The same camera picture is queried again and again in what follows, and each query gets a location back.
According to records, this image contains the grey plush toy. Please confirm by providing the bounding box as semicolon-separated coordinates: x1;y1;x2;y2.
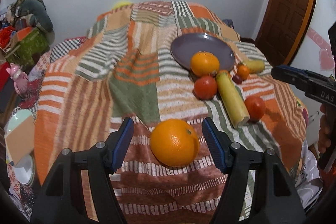
16;0;53;32

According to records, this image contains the yellow pillow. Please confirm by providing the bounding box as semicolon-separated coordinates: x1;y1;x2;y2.
112;0;133;9

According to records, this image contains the purple round plate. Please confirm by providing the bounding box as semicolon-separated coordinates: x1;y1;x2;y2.
170;33;236;71

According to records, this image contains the short yellow banana piece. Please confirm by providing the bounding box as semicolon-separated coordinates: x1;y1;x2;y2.
243;60;265;74

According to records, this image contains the brown cardboard piece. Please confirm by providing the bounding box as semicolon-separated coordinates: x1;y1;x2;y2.
5;116;35;165

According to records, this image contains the long yellow banana piece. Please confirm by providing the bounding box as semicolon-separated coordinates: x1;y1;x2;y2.
215;70;250;128

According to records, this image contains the large orange with Dole sticker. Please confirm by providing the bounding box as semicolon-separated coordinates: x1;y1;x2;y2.
190;51;220;77

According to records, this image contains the red tomato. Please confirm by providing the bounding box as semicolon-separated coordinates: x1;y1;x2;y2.
244;96;266;122
193;76;218;100

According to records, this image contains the small mandarin orange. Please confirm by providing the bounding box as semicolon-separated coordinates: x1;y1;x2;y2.
236;64;250;81

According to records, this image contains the patchwork striped bedspread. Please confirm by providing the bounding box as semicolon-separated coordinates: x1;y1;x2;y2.
34;1;306;223

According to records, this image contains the dark red grape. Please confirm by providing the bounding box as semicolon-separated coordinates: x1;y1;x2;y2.
232;75;243;84

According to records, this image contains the person's right hand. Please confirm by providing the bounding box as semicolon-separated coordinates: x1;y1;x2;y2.
318;104;331;153

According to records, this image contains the brown wooden door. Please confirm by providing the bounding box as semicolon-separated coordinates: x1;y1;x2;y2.
255;0;316;66

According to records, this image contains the pink toy figure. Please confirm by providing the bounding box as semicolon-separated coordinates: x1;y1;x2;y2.
6;63;29;97

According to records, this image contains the blue bag behind bed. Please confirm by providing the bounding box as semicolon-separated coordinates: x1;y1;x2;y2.
222;19;234;28

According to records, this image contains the large orange without sticker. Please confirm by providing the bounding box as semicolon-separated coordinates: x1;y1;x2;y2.
150;119;200;168

